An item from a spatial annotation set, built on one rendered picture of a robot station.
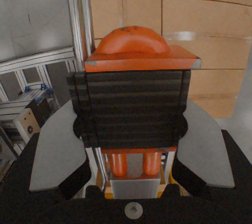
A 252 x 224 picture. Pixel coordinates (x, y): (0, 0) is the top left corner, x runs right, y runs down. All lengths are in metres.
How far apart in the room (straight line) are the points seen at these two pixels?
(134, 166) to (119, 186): 0.03
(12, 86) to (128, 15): 1.28
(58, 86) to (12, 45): 0.70
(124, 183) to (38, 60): 1.29
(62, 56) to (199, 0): 1.02
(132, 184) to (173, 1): 0.82
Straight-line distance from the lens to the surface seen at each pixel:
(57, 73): 1.37
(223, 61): 1.05
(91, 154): 1.27
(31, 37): 1.65
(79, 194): 1.54
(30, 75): 1.51
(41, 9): 1.58
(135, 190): 0.21
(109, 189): 0.96
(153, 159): 0.17
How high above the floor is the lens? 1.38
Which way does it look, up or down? 61 degrees down
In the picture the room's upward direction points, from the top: 180 degrees clockwise
